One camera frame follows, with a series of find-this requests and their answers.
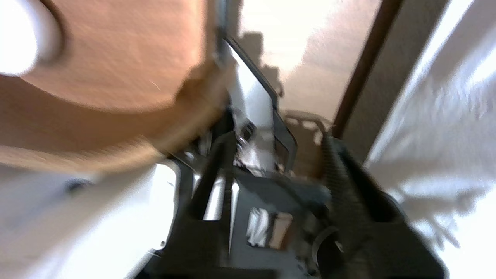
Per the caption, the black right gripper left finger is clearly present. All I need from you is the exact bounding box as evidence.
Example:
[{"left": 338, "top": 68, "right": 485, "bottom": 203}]
[{"left": 167, "top": 131, "right": 238, "bottom": 276}]

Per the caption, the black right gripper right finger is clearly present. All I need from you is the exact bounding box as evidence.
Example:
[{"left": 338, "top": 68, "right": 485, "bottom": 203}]
[{"left": 321, "top": 136, "right": 448, "bottom": 279}]

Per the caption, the curved wooden table drawer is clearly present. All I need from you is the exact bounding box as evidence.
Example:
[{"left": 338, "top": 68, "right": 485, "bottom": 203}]
[{"left": 0, "top": 0, "right": 233, "bottom": 176}]

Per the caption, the white round lidded cup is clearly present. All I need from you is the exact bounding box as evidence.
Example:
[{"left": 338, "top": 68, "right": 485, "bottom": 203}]
[{"left": 0, "top": 0, "right": 63, "bottom": 77}]

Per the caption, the round wooden bedside table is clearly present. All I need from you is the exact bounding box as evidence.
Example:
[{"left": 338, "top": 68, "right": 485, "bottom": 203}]
[{"left": 217, "top": 35, "right": 299, "bottom": 175}]

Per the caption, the white bed sheet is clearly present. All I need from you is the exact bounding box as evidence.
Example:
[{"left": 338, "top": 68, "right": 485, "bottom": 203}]
[{"left": 364, "top": 0, "right": 496, "bottom": 279}]

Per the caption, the grey fabric bed base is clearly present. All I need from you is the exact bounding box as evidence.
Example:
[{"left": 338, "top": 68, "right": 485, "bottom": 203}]
[{"left": 333, "top": 0, "right": 452, "bottom": 163}]

